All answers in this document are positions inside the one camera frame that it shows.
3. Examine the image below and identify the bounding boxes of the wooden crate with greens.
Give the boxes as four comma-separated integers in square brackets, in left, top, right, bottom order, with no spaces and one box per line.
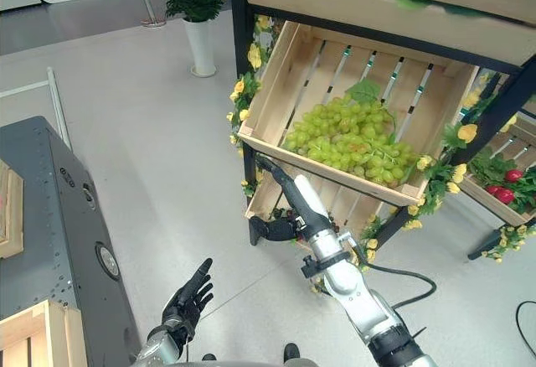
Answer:
[457,114,536,228]

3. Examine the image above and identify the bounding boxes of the wooden crate holding grapes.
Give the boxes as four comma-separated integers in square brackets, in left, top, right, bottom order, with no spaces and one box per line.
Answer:
[237,20,481,207]

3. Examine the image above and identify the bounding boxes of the yellow flower garland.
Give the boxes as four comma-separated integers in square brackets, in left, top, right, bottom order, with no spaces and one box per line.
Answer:
[216,0,536,295]

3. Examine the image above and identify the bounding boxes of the dark grey metal cart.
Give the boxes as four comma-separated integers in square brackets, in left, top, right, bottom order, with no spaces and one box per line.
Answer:
[0,116,142,367]

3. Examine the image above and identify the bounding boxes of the black metal shelf frame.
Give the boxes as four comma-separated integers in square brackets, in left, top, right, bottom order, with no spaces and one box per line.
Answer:
[228,0,536,261]

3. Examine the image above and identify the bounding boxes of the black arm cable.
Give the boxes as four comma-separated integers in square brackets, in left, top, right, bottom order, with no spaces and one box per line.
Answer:
[364,262,437,306]

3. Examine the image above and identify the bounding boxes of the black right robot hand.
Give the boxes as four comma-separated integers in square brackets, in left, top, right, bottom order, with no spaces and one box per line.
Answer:
[250,155,335,243]

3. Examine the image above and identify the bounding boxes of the white floor rail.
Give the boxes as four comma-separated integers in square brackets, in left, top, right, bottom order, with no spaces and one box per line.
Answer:
[45,66,73,151]

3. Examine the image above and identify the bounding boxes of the black floor cable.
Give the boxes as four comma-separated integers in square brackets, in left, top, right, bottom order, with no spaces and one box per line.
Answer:
[515,299,536,348]

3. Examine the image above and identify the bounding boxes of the flat wooden crate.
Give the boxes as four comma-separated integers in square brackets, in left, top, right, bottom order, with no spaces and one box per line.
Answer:
[0,158,25,260]

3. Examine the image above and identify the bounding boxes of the green grape bunch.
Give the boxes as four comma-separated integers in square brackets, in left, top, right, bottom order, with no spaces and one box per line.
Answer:
[281,80,420,189]

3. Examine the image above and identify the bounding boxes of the white tall vase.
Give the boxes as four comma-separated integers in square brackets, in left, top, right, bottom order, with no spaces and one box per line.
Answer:
[182,18,219,78]

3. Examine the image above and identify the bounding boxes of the light wooden crate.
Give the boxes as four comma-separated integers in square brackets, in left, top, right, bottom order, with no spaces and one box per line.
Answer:
[0,299,90,367]

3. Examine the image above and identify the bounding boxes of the green leafy vegetables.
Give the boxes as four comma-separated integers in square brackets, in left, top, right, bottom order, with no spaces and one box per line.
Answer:
[467,147,536,215]

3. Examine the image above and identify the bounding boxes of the empty slatted wooden crate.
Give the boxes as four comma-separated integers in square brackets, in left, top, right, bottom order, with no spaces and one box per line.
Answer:
[244,168,387,240]

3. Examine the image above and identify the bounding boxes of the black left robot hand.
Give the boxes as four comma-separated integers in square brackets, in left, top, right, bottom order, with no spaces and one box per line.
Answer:
[162,257,215,344]

